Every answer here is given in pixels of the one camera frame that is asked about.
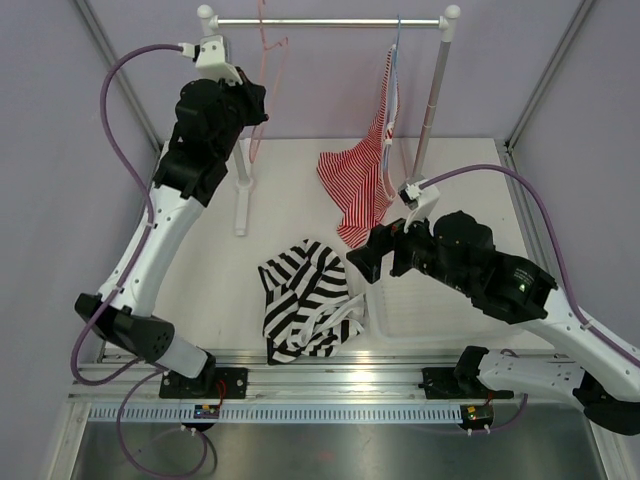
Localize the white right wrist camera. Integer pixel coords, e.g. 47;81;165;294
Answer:
398;181;440;233

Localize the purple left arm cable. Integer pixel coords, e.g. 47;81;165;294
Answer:
69;42;219;476

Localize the pink wire hanger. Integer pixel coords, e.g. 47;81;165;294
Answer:
248;0;292;162

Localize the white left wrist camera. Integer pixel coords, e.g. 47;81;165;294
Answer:
178;35;243;86

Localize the light blue wire hanger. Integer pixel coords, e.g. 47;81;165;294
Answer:
381;16;402;201

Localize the white plastic mesh basket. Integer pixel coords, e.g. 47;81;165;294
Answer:
365;255;523;345

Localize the black white striped tank top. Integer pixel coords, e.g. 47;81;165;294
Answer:
257;239;365;365

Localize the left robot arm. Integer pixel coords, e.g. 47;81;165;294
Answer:
74;69;268;398

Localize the white metal clothes rack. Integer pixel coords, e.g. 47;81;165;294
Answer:
197;1;461;233

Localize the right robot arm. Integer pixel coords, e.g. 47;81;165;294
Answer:
346;211;639;436

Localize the red white striped tank top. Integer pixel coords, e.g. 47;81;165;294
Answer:
316;49;394;248

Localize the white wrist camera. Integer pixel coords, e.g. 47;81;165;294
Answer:
178;35;243;86
398;181;440;233

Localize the aluminium mounting rail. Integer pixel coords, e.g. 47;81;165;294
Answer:
74;349;609;424

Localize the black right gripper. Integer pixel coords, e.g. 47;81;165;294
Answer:
348;202;473;294

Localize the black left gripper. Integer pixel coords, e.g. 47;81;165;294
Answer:
209;66;267;160

